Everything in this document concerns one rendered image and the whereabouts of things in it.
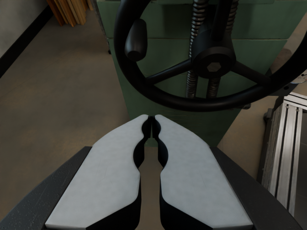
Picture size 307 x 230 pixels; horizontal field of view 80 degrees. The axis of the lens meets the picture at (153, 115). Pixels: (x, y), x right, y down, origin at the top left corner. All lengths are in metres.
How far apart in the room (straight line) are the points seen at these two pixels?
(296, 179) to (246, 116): 0.49
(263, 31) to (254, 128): 0.81
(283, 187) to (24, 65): 1.83
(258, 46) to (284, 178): 0.56
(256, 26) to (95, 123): 0.98
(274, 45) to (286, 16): 0.07
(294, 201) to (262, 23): 0.66
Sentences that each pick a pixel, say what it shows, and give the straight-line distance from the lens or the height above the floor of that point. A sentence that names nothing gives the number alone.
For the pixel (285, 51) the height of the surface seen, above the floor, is 0.62.
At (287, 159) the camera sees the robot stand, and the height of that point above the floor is 0.23.
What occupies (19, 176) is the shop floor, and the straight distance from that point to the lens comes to 1.28.
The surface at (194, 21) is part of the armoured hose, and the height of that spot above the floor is 0.82.
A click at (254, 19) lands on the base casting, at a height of 0.76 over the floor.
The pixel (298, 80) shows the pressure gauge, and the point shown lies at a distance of 0.59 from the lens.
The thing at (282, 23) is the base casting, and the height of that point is 0.75.
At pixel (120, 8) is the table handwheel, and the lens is 0.25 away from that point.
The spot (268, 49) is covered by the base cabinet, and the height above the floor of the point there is 0.68.
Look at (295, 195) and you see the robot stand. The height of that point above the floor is 0.21.
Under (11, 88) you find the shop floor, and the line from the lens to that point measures 1.70.
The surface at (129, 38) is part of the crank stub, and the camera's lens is 0.22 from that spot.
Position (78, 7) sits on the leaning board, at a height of 0.15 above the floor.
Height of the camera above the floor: 1.00
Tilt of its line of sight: 58 degrees down
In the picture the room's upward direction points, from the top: 4 degrees counter-clockwise
